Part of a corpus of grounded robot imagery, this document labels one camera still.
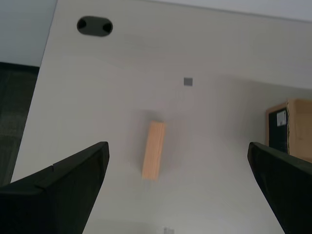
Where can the grey tape marker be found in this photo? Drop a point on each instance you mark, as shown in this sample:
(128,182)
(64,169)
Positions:
(188,81)

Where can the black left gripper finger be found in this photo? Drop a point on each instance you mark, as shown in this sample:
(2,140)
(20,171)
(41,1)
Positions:
(287,190)
(48,202)

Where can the light wooden block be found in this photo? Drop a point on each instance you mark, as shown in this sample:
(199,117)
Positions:
(153,151)

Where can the black oval table grommet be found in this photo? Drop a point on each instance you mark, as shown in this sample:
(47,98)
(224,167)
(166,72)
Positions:
(94,26)

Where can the brown cardboard box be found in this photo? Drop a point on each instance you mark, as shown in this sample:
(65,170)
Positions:
(299,126)

